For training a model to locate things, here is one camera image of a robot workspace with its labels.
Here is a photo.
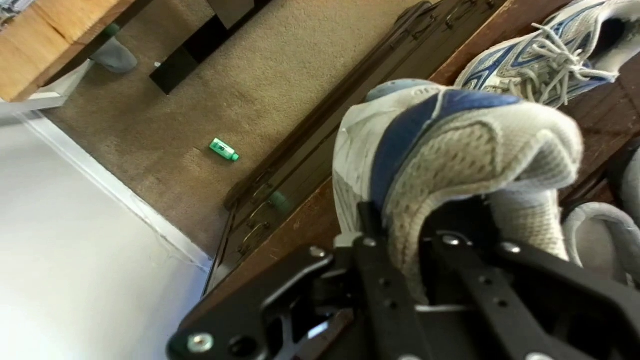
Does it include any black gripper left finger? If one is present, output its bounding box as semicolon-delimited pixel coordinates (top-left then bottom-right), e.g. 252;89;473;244
166;202;428;360

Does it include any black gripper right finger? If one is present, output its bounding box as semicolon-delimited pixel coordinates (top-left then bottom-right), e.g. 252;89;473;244
426;228;640;360

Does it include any white blue sneaker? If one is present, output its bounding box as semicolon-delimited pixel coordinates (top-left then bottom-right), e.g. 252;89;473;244
454;0;640;108
330;77;586;302

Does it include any grey slipper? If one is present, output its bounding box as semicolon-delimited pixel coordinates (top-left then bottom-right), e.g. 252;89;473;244
618;148;640;226
562;199;640;287

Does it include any small green object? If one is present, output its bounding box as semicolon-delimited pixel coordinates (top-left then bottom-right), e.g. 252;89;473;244
207;135;241;164

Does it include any grey round object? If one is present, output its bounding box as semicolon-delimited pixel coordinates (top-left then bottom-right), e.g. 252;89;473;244
89;36;139;76

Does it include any light wooden table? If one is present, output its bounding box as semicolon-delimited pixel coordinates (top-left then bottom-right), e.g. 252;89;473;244
0;0;135;104

